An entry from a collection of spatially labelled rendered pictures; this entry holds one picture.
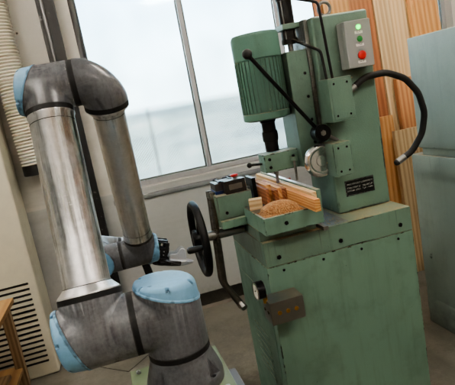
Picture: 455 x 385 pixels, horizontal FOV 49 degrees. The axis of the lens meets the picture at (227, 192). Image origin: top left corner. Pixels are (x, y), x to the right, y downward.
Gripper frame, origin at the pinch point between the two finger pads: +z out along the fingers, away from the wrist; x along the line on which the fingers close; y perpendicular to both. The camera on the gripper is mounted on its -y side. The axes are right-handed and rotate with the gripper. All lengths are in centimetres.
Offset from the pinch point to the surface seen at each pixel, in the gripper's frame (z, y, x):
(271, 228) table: 21.3, 18.5, -17.8
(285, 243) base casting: 29.9, 12.9, -11.4
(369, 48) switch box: 50, 84, -7
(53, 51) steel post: -65, 77, 126
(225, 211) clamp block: 11.6, 18.8, 5.3
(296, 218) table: 29.4, 23.0, -17.8
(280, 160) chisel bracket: 30, 40, 7
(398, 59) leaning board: 146, 114, 128
